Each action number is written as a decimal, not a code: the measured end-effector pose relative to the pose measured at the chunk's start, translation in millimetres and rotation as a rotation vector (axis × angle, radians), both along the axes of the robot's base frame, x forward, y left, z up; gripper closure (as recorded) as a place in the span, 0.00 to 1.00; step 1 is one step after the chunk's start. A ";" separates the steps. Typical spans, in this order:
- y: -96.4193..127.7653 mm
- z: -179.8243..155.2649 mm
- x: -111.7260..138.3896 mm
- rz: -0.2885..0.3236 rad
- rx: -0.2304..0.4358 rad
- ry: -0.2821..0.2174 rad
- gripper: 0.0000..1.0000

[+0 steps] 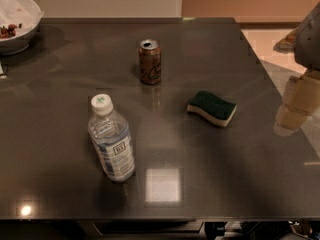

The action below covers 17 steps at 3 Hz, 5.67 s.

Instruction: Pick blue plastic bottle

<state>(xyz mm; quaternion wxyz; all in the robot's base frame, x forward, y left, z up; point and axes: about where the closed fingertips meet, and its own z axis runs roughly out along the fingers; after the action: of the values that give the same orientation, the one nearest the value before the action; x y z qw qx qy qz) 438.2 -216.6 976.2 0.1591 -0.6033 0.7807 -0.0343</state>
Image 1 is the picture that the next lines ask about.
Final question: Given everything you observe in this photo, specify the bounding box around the green and yellow sponge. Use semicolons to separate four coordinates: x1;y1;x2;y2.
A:
187;90;237;127

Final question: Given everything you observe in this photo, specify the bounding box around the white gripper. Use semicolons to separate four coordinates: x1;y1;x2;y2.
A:
275;2;320;131

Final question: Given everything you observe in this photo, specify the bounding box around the brown soda can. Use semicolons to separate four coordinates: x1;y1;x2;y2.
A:
139;39;161;85

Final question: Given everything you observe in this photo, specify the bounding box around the white bowl with food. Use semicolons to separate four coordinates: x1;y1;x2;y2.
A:
0;0;43;55

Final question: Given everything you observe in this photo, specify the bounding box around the clear blue-label plastic bottle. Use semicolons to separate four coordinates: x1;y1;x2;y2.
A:
88;94;135;182

